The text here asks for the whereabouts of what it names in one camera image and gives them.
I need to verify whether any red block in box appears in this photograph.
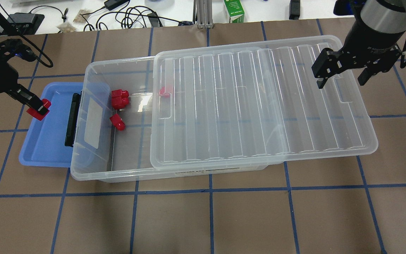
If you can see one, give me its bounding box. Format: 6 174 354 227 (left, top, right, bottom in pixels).
110 114 126 131
111 97 130 110
111 89 129 98

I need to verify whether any black power adapter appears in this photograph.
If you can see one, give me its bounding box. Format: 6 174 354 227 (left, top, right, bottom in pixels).
104 0 130 10

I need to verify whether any red block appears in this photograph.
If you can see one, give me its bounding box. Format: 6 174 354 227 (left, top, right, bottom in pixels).
159 86 174 98
26 98 52 121
110 114 126 131
111 89 129 98
111 97 130 110

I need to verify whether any green white carton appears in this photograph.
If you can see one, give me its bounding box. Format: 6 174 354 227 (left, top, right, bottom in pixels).
223 0 245 24

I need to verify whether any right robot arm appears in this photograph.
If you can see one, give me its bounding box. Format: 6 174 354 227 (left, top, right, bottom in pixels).
312 0 406 89

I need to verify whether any aluminium frame post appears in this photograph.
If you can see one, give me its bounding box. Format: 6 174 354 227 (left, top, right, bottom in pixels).
193 0 213 29

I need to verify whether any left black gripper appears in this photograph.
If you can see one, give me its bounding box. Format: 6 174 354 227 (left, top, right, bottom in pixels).
0 71 48 115

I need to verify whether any blue plastic tray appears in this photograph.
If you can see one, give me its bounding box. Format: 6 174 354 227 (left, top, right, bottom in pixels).
18 82 83 168

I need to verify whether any black box latch handle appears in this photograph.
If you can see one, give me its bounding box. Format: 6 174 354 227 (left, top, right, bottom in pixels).
64 93 81 147

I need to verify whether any red block under lid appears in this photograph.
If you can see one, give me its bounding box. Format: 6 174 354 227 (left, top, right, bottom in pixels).
159 86 174 98

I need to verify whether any black device on bench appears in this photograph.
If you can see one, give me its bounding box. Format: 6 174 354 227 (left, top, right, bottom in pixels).
7 12 45 35

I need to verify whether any clear plastic storage box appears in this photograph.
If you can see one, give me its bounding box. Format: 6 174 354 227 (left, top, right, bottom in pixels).
71 56 266 183

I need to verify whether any clear plastic box lid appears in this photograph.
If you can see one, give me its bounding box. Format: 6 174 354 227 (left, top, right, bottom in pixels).
150 35 378 170

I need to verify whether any black cable bundle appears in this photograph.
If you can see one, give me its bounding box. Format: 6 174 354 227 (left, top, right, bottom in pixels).
80 4 189 32

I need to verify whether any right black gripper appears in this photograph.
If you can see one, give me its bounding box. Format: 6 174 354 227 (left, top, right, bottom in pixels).
312 25 402 89

